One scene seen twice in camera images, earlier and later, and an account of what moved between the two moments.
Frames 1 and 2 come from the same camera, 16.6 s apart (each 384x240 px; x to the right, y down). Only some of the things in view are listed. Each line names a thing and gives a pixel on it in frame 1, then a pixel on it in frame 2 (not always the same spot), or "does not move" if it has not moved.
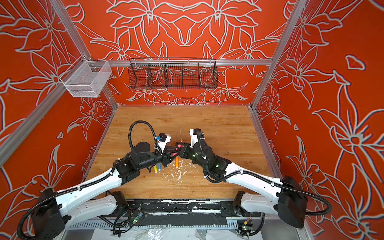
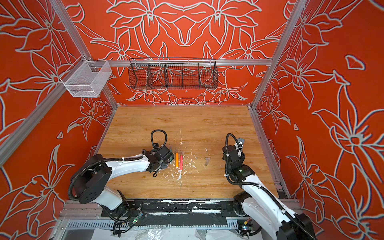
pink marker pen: (179, 145) to (181, 162)
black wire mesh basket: (172, 73) does not move
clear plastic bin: (86, 78) does not move
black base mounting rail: (187, 212) does not move
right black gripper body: (190, 153) to (224, 156)
